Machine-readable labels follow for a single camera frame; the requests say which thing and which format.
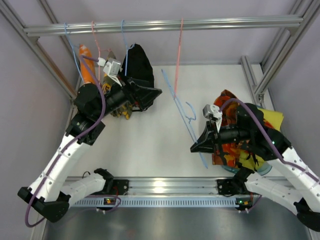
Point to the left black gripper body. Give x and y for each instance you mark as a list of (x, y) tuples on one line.
[(133, 94)]

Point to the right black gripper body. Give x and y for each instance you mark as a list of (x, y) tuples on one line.
[(214, 135)]

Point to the blue hanger with camouflage trousers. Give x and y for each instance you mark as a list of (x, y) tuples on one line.
[(185, 110)]

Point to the orange red camouflage trousers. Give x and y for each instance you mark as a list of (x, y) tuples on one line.
[(230, 110)]

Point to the pink wire hanger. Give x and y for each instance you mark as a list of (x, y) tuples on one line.
[(178, 59), (98, 47)]

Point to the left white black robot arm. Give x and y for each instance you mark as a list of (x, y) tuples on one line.
[(48, 195)]

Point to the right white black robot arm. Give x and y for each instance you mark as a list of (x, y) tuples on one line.
[(248, 139)]

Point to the green yellow camouflage trousers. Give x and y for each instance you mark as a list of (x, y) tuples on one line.
[(122, 112)]

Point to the black trousers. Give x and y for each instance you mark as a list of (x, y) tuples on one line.
[(138, 67)]

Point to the blue hanger with black trousers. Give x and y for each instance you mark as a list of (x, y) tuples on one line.
[(127, 48)]

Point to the teal transparent plastic bin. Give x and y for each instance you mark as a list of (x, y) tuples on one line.
[(263, 170)]

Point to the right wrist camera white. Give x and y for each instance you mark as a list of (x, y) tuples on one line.
[(212, 112)]

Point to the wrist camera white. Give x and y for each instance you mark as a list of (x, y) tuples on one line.
[(212, 112), (111, 68)]

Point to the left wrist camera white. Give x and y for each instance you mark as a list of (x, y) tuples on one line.
[(111, 68)]

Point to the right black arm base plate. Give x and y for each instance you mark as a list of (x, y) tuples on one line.
[(230, 187)]

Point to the blue wire hanger leftmost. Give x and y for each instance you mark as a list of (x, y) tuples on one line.
[(75, 57)]

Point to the aluminium frame left post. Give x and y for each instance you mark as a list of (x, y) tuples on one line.
[(14, 20)]

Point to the aluminium frame post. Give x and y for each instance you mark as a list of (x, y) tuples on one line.
[(14, 20), (280, 49)]

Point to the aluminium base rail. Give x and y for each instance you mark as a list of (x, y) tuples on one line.
[(172, 186)]

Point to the aluminium frame right post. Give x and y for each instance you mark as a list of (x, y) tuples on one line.
[(280, 49)]

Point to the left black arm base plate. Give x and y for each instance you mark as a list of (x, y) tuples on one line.
[(117, 187)]

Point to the grey slotted cable duct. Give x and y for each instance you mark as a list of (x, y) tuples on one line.
[(162, 202)]

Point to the aluminium hanging rail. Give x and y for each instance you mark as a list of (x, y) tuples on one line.
[(57, 29)]

